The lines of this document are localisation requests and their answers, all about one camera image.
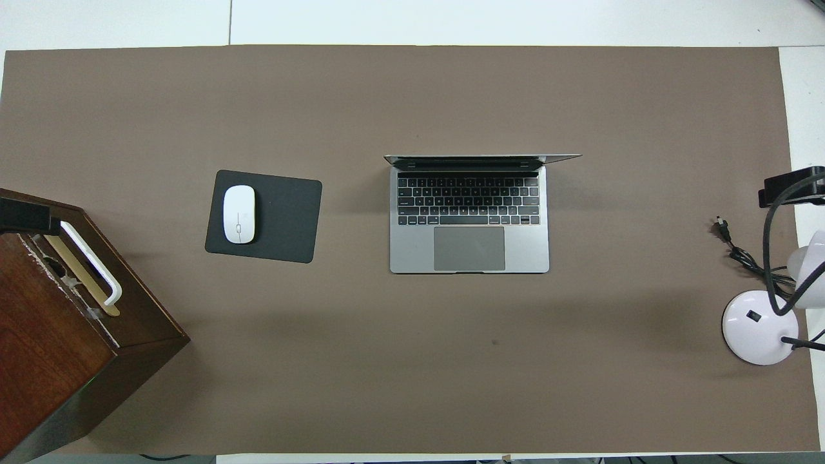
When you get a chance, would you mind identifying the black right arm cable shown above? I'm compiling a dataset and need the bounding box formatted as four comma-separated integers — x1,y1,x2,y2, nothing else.
762,174,825,316

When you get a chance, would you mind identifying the black mouse pad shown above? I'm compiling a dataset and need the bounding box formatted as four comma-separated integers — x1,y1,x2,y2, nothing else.
205,169,323,264

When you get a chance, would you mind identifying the white computer mouse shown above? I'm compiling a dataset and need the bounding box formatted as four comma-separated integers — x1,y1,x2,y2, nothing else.
223,185,257,244

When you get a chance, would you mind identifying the white box handle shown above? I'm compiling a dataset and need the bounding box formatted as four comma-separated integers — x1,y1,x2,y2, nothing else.
60,221,123,306

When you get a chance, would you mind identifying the brown table mat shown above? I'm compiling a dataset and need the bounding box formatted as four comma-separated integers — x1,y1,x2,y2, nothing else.
0,45,820,455

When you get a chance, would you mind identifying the white desk lamp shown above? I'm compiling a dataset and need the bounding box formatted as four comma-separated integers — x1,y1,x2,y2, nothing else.
722,231,825,366

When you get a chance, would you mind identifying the black lamp power cable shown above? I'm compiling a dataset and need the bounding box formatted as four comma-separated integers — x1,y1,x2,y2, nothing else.
714,217,797,297

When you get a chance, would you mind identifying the silver grey laptop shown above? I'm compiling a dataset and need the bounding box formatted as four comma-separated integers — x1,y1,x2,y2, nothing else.
384,153,582,275

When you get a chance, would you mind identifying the dark brown wooden box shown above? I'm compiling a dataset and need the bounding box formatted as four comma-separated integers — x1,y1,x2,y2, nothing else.
0,188,191,463

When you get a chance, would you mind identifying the brass handle plate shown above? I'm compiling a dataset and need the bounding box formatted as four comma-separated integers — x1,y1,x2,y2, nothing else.
42,235,121,316

